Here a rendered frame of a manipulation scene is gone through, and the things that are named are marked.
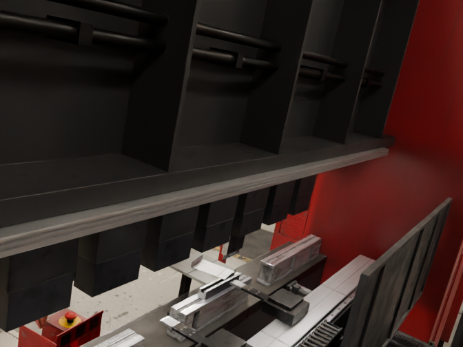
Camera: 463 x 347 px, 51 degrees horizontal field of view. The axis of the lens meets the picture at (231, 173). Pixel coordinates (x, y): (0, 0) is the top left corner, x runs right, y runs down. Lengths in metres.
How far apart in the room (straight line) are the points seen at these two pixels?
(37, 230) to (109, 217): 0.13
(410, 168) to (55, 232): 1.78
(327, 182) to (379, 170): 0.25
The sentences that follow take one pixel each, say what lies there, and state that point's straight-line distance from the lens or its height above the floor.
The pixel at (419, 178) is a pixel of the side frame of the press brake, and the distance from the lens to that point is 2.23.
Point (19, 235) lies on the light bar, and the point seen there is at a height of 1.48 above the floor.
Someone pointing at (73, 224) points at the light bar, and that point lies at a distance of 0.69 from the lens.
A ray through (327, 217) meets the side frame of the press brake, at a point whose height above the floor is 1.06.
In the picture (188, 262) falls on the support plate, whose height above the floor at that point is 1.00.
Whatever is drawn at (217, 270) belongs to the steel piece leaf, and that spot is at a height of 1.00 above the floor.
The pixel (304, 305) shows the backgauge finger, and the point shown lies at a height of 1.02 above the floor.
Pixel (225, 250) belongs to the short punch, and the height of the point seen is 1.12.
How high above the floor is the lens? 1.74
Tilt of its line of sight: 14 degrees down
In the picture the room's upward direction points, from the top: 11 degrees clockwise
